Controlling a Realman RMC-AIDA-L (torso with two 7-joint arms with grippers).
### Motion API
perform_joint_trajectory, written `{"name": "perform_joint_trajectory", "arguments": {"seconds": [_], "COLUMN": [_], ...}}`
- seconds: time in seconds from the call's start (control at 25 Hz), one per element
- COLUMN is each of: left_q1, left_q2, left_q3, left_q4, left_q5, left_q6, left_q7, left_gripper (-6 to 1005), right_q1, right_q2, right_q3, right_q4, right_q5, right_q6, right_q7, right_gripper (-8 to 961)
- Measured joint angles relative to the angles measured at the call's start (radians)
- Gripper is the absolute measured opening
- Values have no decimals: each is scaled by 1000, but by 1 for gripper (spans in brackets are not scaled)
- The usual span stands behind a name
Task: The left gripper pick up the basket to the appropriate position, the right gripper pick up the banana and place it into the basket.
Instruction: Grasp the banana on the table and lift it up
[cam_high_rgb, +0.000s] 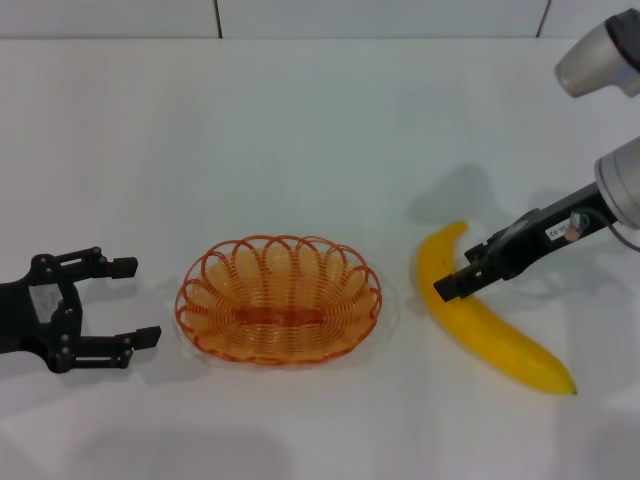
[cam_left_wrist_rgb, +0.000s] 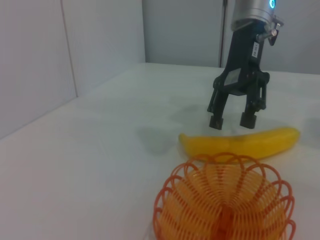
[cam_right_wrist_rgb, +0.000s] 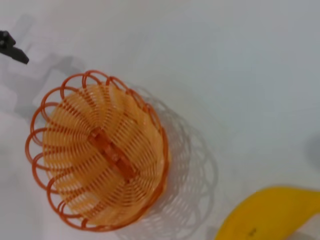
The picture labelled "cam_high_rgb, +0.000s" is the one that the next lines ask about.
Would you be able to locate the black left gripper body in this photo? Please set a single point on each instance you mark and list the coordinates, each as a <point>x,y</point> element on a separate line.
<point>20,315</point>

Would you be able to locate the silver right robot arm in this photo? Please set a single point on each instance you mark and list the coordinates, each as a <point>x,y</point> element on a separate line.
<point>625,175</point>

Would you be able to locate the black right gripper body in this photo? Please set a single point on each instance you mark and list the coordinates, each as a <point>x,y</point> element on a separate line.
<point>535,240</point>

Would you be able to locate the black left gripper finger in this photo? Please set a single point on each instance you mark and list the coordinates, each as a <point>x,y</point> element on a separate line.
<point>105,347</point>
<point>122,267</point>

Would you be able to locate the small silver connector plug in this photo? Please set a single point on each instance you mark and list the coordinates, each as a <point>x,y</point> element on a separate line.
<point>577,225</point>

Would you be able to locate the yellow banana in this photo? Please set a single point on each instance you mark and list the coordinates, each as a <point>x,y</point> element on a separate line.
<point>490,330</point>

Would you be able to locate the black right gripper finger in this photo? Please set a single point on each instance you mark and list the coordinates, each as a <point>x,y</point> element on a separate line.
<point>465,285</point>
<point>479,252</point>

